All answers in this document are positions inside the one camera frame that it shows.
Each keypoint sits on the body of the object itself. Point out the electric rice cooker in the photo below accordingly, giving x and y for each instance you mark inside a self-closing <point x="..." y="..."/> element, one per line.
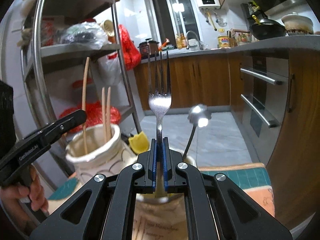
<point x="148" y="48"/>

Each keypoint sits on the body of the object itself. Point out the black wok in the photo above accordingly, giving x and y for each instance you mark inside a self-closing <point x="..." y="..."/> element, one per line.
<point x="265" y="28"/>

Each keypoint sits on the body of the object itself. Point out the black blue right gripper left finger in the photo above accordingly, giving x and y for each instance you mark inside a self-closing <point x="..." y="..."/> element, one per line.
<point x="104" y="207"/>

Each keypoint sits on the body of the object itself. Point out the wooden base cabinets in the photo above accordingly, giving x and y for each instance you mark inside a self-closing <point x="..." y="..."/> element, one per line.
<point x="214" y="80"/>

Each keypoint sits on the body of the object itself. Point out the white ceramic jar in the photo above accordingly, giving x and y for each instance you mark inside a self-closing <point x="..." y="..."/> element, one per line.
<point x="95" y="156"/>
<point x="160" y="196"/>

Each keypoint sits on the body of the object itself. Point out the window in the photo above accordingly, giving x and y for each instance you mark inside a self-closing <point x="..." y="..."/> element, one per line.
<point x="173" y="19"/>

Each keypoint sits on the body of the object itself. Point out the front white ceramic jar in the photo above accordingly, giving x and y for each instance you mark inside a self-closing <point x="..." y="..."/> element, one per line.
<point x="160" y="196"/>

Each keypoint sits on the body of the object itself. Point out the patterned quilted table mat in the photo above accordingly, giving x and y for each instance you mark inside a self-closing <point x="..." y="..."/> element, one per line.
<point x="168" y="220"/>

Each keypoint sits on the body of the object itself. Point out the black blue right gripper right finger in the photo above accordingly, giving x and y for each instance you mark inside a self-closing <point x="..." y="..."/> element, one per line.
<point x="215" y="207"/>

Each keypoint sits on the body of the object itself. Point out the red bag on lower shelf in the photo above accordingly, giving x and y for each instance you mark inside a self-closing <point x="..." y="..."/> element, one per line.
<point x="94" y="114"/>

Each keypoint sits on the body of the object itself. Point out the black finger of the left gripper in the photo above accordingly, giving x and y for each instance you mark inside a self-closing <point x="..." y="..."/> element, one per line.
<point x="52" y="132"/>

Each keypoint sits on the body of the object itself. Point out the yellow tin can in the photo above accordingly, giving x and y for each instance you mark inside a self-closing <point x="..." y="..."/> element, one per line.
<point x="223" y="42"/>

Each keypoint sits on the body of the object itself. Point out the white plastic bag hanging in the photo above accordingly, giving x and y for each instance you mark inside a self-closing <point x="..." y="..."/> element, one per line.
<point x="109" y="69"/>

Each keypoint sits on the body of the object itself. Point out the white ceramic casserole pot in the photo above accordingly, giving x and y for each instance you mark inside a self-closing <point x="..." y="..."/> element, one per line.
<point x="296" y="24"/>

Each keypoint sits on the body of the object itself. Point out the silver steel fork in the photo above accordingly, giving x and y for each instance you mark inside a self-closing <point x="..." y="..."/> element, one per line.
<point x="159" y="101"/>

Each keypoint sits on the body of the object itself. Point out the built-in steel oven drawers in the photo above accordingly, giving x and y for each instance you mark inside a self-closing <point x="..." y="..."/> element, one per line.
<point x="266" y="84"/>

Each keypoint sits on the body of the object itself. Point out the person's left hand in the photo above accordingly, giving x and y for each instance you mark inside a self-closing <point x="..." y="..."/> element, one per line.
<point x="10" y="197"/>

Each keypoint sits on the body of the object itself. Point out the steel shelving rack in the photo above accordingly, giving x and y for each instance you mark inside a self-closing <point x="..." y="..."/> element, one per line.
<point x="67" y="51"/>

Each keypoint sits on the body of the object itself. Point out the rear white ceramic jar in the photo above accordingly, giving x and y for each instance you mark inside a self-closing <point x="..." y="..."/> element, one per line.
<point x="95" y="156"/>

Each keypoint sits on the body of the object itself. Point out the clear plastic bag on shelf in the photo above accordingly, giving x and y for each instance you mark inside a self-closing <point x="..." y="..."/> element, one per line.
<point x="88" y="34"/>

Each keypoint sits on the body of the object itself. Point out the silver flower spoon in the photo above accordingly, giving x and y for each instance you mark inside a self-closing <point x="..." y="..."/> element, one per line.
<point x="198" y="116"/>

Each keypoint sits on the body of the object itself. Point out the hanging red plastic bag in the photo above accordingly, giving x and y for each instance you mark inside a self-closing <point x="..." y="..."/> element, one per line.
<point x="132" y="56"/>

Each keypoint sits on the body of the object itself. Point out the yellow tulip pick in jar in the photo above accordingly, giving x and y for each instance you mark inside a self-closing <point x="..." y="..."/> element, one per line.
<point x="139" y="143"/>

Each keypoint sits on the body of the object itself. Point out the kitchen faucet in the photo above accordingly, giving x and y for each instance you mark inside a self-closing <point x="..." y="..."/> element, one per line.
<point x="193" y="41"/>

